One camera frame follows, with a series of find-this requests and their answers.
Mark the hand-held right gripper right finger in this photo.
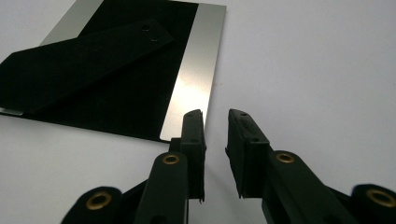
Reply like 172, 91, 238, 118
225, 108, 276, 200

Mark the silver box with black flap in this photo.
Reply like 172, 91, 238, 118
0, 0, 227, 143

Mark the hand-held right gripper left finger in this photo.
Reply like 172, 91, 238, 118
168, 108, 207, 203

